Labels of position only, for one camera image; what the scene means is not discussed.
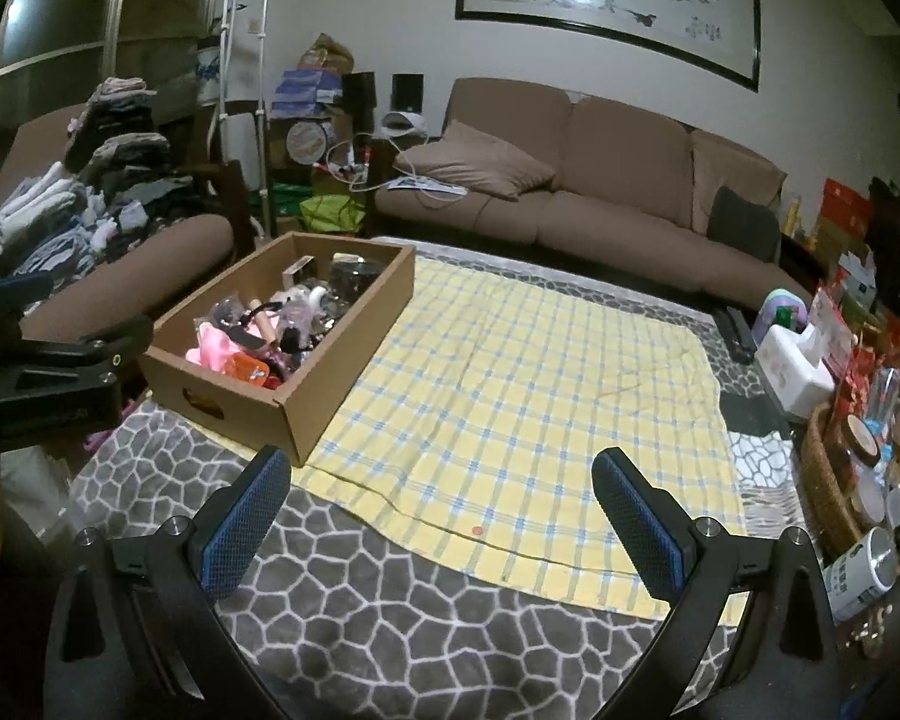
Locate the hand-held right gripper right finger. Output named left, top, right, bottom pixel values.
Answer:
left=591, top=447, right=845, bottom=720

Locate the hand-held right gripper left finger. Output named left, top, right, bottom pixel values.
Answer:
left=45, top=445, right=293, bottom=720

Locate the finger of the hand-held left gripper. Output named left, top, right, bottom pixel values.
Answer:
left=0, top=313, right=156, bottom=392

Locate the brown cardboard box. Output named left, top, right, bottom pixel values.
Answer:
left=139, top=232, right=418, bottom=466

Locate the pink soft toy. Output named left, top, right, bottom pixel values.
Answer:
left=186, top=321, right=242, bottom=374

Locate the brown armchair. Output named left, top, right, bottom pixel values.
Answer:
left=0, top=112, right=236, bottom=350

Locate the yellow plaid cloth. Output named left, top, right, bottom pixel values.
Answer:
left=292, top=251, right=752, bottom=625

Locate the orange plastic packet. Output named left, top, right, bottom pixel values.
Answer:
left=223, top=355, right=272, bottom=389

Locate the pile of folded clothes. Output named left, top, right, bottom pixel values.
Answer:
left=0, top=77, right=197, bottom=280

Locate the grey stone-pattern blanket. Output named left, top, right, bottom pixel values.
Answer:
left=67, top=236, right=812, bottom=720

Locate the wicker basket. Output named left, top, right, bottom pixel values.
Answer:
left=801, top=401, right=900, bottom=580

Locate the black remote control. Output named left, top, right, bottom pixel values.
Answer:
left=722, top=305, right=756, bottom=362

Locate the white tissue box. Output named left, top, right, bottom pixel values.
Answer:
left=760, top=321, right=839, bottom=422

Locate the white printed can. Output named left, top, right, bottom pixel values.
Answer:
left=823, top=527, right=900, bottom=625

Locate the purple round container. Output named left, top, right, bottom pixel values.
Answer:
left=752, top=289, right=812, bottom=346

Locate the green bag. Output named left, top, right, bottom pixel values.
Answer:
left=300, top=195, right=367, bottom=236

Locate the brown sofa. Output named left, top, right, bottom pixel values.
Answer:
left=375, top=77, right=816, bottom=310

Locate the white metal rack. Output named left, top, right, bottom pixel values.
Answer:
left=220, top=0, right=284, bottom=242

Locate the dark grey cushion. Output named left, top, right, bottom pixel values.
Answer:
left=709, top=186, right=783, bottom=263

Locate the stack of blue boxes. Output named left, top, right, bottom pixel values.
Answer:
left=271, top=69, right=345, bottom=119

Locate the red gift box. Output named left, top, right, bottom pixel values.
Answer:
left=820, top=178, right=875, bottom=242

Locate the brown pillow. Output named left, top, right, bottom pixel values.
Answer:
left=395, top=120, right=557, bottom=202

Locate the white cable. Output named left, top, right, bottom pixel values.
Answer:
left=328, top=135, right=467, bottom=205

